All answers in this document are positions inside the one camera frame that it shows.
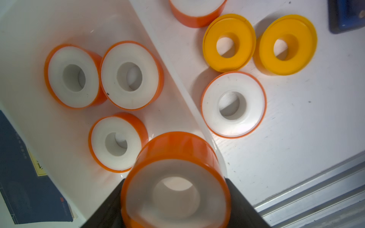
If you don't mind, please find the aluminium front rail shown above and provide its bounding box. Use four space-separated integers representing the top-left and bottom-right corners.
254 152 365 228

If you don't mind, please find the yellow sealing tape right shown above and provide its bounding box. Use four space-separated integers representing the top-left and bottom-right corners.
253 15 317 76

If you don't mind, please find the orange sealing tape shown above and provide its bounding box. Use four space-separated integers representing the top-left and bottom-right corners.
44 44 107 109
88 113 149 173
121 132 231 228
99 40 164 111
200 71 267 139

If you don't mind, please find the blue sealing tape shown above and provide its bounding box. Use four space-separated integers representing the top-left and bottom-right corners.
168 0 227 28

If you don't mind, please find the yellow sealing tape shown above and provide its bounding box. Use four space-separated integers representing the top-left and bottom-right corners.
253 15 317 76
202 14 257 72

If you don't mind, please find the yellow sealing tape left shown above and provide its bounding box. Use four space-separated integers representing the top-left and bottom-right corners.
202 14 257 72

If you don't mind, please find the orange sealing tape bottom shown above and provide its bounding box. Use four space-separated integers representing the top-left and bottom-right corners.
200 71 267 139

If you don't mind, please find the blue book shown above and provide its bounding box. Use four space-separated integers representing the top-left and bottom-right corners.
1 113 74 224

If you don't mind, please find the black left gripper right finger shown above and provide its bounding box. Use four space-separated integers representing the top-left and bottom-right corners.
225 178 270 228

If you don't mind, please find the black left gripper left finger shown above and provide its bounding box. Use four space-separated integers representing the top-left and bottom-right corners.
81 179 125 228

